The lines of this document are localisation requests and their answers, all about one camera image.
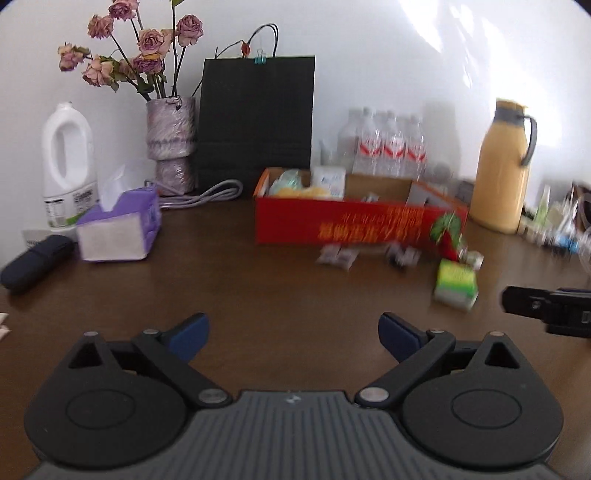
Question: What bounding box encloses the yellow white plush hamster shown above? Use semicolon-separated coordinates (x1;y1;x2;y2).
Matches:
295;186;332;199

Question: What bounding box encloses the white power strip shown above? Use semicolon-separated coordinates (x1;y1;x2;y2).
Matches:
517;216;568;248

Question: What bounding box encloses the green spray bottle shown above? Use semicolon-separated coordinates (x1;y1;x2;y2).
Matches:
534;185;551;226

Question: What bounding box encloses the small candy wrapper right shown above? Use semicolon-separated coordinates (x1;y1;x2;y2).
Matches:
386;242;421;270

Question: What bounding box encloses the small candy wrapper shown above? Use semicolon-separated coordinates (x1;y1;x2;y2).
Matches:
315;244;359;271
386;242;421;270

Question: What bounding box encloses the brown cloth bundle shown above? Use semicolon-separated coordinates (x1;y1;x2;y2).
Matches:
571;182;591;232

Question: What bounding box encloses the small candy wrapper left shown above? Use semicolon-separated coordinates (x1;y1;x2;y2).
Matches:
315;244;359;271

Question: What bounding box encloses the yellow thermos jug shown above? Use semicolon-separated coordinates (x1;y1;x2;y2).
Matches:
469;99;538;235

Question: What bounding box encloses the purple tissue box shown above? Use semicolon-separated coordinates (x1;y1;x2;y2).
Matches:
76;166;161;263

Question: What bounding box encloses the small grey box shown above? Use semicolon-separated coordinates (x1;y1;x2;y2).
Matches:
455;180;475;206

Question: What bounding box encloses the dark blue glasses case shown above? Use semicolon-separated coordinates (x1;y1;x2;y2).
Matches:
1;235;75;294

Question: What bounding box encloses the white robot speaker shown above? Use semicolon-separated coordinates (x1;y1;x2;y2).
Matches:
425;162;454;192

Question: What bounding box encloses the red cardboard box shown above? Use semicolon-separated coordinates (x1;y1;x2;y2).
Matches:
253;168;468;251

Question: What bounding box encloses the white cotton swab box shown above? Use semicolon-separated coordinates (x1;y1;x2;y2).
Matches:
311;166;346;200

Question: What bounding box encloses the right water bottle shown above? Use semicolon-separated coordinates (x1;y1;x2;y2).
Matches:
405;116;427;180

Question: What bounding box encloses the water bottle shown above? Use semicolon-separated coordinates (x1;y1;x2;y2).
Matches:
382;110;407;178
353;107;382;176
405;116;427;180

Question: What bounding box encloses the middle water bottle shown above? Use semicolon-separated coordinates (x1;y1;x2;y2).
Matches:
382;110;407;178

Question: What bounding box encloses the green puff in bag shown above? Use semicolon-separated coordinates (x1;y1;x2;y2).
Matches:
269;169;304;196

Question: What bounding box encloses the white detergent bottle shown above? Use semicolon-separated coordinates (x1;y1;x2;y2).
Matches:
42;102;98;237

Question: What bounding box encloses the left water bottle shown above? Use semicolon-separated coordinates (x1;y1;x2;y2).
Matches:
353;107;382;176

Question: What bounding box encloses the patterned purple vase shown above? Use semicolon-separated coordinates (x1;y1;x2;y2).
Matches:
146;96;197;195

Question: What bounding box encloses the black paper bag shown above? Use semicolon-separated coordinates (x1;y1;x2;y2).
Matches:
192;56;315;195

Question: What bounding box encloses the teal binder clip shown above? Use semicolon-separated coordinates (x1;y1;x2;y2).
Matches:
253;48;267;65

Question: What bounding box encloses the white charger with cables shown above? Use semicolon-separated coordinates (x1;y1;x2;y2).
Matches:
547;200;579;245

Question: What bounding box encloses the grey cable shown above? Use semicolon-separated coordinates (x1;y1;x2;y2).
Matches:
144;178;246;211

